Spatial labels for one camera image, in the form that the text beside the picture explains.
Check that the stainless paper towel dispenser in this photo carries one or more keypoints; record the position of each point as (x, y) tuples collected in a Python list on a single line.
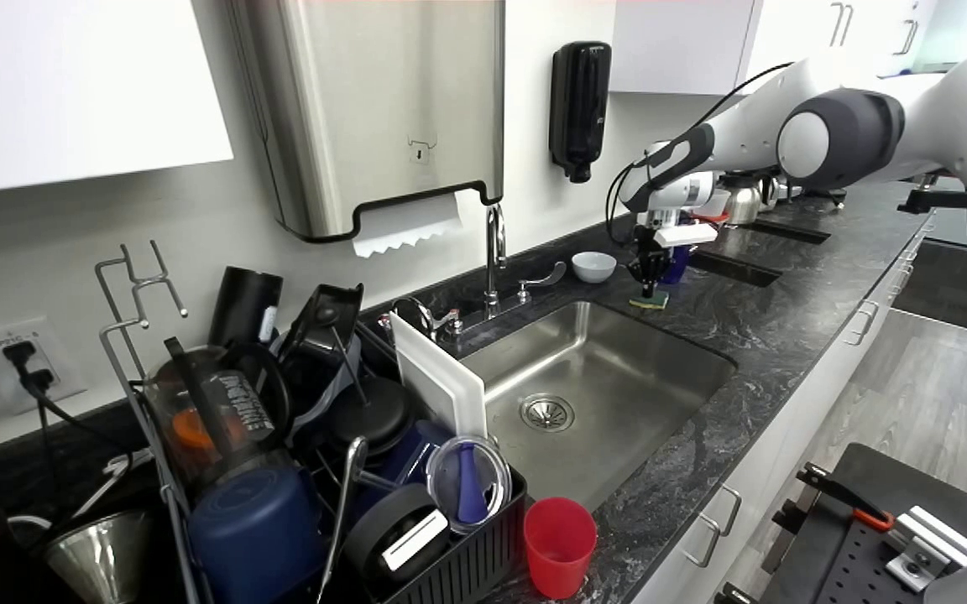
[(393, 102)]

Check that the small white bowl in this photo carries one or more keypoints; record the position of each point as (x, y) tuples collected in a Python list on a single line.
[(594, 265)]

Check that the blue plastic pitcher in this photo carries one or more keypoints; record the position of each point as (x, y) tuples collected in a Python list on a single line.
[(253, 539)]

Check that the black dish rack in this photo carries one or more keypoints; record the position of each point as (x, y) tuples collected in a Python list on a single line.
[(470, 571)]

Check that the black camera stand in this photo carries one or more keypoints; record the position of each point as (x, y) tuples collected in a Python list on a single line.
[(937, 204)]

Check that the white rectangular tray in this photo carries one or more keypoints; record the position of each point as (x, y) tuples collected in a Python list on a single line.
[(439, 382)]

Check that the stainless steel sink basin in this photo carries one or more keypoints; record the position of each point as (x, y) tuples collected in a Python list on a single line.
[(620, 382)]

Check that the round sink drain strainer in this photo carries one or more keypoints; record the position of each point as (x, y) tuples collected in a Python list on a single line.
[(549, 411)]

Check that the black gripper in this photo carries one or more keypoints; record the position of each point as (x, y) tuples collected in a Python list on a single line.
[(654, 249)]

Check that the black container with white label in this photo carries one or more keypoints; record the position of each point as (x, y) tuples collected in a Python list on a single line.
[(393, 539)]

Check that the black wall soap dispenser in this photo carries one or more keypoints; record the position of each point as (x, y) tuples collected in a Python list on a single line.
[(582, 107)]

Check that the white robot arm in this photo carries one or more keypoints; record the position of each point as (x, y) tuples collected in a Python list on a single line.
[(954, 123)]

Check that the red plastic cup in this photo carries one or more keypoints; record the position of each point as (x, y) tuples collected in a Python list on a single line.
[(560, 546)]

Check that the wide white upper cabinet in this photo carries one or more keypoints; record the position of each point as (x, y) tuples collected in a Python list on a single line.
[(83, 77)]

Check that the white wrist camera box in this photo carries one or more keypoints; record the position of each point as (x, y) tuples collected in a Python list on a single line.
[(685, 237)]

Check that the black upright lid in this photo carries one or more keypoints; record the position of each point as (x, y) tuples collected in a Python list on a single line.
[(325, 319)]

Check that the green yellow sponge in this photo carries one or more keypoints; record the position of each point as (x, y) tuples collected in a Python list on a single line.
[(650, 303)]

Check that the white paper towel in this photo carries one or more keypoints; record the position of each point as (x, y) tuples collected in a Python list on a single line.
[(411, 228)]

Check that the black tool cart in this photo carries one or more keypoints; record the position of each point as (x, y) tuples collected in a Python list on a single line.
[(865, 557)]

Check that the dark blue water bottle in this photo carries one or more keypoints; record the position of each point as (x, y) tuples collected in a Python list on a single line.
[(376, 420)]

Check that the clear blender jar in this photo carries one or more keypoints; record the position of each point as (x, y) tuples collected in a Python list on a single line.
[(220, 406)]

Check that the steel funnel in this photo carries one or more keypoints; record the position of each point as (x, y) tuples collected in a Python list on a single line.
[(99, 554)]

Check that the black rectangular counter mat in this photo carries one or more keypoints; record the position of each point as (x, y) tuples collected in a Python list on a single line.
[(788, 233), (741, 271)]

